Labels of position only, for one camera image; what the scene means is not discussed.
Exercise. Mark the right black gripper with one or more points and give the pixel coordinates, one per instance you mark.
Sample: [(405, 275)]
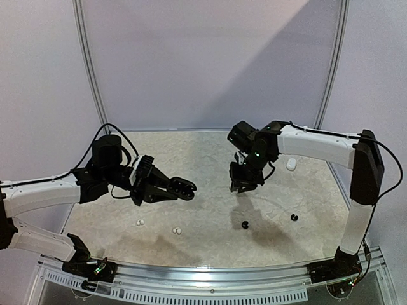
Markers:
[(243, 177)]

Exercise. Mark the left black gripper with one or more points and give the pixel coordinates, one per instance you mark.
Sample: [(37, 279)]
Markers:
[(149, 197)]

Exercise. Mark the black earbud charging case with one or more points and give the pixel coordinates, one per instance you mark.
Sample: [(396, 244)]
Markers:
[(182, 188)]

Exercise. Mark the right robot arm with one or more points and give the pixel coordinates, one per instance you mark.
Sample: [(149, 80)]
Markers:
[(358, 152)]

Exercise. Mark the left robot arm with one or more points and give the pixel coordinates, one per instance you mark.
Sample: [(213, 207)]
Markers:
[(110, 166)]

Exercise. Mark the white oval charging case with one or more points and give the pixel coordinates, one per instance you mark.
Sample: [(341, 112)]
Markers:
[(291, 164)]

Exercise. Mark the white clip earbud right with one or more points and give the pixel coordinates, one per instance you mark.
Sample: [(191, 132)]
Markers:
[(177, 230)]

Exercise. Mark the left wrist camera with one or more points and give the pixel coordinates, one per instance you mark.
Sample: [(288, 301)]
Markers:
[(141, 171)]

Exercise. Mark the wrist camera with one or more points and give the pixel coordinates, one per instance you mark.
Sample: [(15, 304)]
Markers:
[(240, 158), (141, 171)]

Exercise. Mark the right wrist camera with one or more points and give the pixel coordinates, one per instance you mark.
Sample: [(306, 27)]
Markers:
[(240, 158)]

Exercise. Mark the aluminium front rail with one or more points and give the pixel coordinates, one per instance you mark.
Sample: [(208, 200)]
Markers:
[(144, 284)]

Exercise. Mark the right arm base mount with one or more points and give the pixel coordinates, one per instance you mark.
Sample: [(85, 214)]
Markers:
[(341, 266)]

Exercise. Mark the left aluminium frame post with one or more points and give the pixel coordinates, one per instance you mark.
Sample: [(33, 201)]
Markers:
[(84, 45)]

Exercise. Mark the aluminium frame post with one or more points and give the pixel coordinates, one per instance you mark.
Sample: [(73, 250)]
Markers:
[(84, 45), (339, 35)]

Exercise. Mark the right aluminium frame post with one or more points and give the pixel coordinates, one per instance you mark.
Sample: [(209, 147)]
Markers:
[(339, 35)]

